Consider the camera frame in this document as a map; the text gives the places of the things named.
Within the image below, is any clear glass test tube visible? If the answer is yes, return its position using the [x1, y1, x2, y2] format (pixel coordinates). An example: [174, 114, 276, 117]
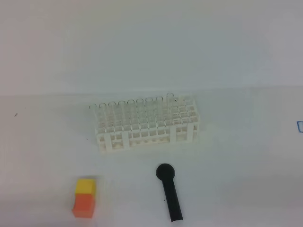
[166, 93, 176, 125]

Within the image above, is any white test tube rack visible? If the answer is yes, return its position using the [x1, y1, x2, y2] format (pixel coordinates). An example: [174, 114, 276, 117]
[95, 95, 200, 153]

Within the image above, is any black plastic scoop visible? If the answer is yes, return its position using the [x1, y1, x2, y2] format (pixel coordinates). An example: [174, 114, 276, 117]
[156, 163, 183, 222]

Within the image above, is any yellow foam block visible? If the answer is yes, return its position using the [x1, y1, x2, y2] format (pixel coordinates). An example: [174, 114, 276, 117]
[75, 178, 96, 196]

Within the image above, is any orange foam block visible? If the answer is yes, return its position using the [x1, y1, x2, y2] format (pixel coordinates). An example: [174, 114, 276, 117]
[72, 193, 95, 218]

